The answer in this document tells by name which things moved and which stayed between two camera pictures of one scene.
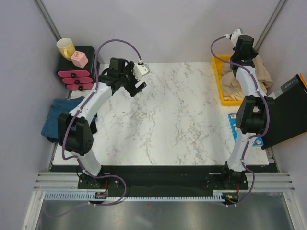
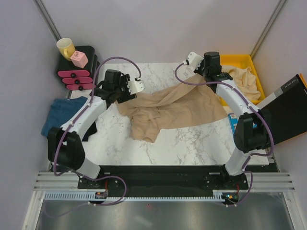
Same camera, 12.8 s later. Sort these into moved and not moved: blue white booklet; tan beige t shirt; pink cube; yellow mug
Moved: tan beige t shirt
Not moved: yellow mug; blue white booklet; pink cube
